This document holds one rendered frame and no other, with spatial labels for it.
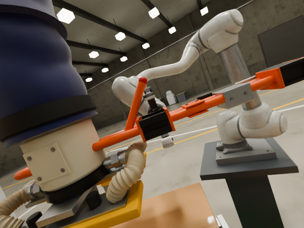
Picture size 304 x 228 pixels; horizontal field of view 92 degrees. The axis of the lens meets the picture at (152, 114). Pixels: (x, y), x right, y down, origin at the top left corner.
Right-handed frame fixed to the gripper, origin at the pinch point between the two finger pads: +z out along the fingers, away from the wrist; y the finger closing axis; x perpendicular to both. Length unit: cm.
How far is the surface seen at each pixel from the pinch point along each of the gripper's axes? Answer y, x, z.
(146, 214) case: 32.2, 16.8, -10.2
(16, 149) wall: -15, 1164, -1106
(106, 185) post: 34, 46, -48
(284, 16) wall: -185, -1038, -1035
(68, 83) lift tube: -16.8, 16.2, 4.7
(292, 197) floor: 127, -88, -88
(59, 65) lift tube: -21.5, 16.9, 3.8
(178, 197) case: 32.2, 3.9, -13.0
